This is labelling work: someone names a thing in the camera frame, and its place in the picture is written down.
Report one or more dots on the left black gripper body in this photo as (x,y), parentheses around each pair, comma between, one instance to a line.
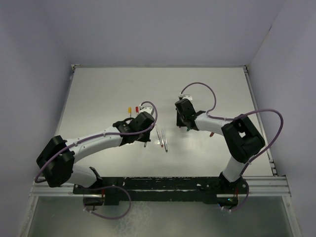
(144,137)

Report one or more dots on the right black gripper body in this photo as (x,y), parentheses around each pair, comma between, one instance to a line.
(180,119)

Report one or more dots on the yellow-end white marker pen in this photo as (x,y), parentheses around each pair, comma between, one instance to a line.
(130,114)

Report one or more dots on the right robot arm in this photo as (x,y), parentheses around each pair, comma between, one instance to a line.
(241,136)

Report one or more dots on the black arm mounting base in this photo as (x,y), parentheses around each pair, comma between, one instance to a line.
(208,190)

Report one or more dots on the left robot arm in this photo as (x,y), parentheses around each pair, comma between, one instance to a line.
(58,160)

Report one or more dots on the green-end white marker pen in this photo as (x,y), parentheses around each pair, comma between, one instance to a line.
(164,140)

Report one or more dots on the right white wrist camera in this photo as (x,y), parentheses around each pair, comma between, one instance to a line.
(185,96)

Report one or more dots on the aluminium rail frame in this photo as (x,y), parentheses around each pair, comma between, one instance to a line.
(259,186)

